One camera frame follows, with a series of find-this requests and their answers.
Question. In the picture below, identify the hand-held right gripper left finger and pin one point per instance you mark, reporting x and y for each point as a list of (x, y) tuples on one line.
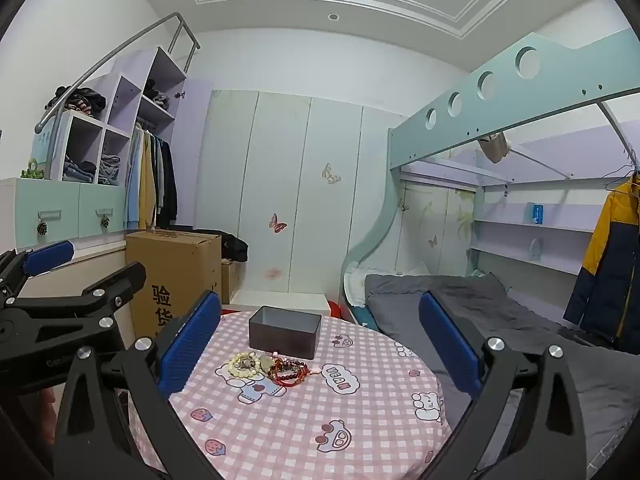
[(192, 342)]

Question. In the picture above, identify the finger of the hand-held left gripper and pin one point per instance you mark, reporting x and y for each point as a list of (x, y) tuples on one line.
[(120, 285), (47, 256)]

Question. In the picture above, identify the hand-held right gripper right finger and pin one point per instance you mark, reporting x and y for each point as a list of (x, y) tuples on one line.
[(450, 345)]

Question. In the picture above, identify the pale green jade pendant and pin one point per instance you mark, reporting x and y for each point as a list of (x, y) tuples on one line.
[(265, 362)]

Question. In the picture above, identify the grey storage box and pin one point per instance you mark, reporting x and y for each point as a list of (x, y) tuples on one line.
[(280, 342)]

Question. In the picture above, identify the pinecone drawer knob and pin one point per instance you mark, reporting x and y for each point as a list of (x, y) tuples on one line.
[(105, 222), (42, 228)]

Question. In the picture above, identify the red mat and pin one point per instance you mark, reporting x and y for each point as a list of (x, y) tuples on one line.
[(231, 311)]

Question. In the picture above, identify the large cardboard box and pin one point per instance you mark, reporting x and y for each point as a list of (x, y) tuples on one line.
[(170, 270)]

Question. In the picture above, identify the grey bed sheet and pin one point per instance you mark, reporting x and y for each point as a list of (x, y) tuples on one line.
[(500, 310)]

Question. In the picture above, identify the small cardboard box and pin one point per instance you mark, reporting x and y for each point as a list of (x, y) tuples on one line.
[(229, 282)]

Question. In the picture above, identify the folded blue jeans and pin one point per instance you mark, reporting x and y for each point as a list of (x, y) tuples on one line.
[(80, 171)]

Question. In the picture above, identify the black bag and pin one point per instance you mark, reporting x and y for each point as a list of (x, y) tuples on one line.
[(235, 249)]

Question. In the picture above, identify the small pink butterfly sticker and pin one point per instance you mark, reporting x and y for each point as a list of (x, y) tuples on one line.
[(433, 241)]

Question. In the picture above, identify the row of hanging clothes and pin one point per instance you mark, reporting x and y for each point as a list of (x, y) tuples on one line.
[(145, 180)]

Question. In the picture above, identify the white pillow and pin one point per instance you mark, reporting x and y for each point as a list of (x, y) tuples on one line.
[(357, 285)]

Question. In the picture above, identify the small white ornament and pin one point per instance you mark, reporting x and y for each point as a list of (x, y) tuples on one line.
[(535, 249)]

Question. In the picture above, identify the pink checked tablecloth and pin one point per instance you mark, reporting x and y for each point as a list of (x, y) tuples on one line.
[(300, 425)]

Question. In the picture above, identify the red butterfly sticker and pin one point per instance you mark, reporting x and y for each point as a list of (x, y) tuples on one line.
[(277, 222)]

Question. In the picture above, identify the small blue box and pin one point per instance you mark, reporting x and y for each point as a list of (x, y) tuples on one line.
[(536, 214)]

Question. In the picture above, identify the pile of dark clothes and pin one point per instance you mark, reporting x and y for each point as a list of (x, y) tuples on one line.
[(82, 100)]

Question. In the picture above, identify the stair cabinet with cubbies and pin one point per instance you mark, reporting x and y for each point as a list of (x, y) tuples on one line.
[(125, 110)]

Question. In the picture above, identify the yellow and navy jacket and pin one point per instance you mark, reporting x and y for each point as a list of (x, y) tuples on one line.
[(607, 270)]

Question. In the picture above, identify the beige hanging bag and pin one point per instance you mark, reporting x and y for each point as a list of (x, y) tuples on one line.
[(492, 147)]

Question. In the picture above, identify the white wardrobe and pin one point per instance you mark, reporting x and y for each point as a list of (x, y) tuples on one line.
[(280, 160)]

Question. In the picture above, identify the grey metal handrail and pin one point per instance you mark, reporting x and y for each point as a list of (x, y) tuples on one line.
[(110, 57)]

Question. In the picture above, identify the beige butterfly sticker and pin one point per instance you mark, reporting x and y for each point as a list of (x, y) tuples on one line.
[(330, 174)]

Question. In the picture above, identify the white wall shelves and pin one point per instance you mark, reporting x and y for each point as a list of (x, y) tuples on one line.
[(525, 255)]

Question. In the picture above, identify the teal bunk bed frame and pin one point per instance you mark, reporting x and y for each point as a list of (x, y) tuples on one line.
[(550, 90)]

